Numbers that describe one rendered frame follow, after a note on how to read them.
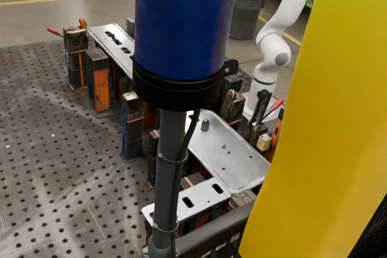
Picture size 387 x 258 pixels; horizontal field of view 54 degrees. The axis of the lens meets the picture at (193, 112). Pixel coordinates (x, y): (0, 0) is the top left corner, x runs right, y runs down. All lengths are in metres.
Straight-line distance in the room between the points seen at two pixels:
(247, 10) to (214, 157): 3.24
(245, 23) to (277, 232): 4.18
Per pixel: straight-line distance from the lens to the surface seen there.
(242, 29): 4.59
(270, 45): 1.79
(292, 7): 1.77
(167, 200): 0.38
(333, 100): 0.33
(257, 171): 1.39
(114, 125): 1.99
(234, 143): 1.48
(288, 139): 0.38
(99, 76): 1.93
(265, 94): 1.41
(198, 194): 1.27
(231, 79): 1.63
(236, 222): 0.52
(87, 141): 1.90
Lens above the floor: 1.95
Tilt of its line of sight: 37 degrees down
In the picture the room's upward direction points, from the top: 8 degrees clockwise
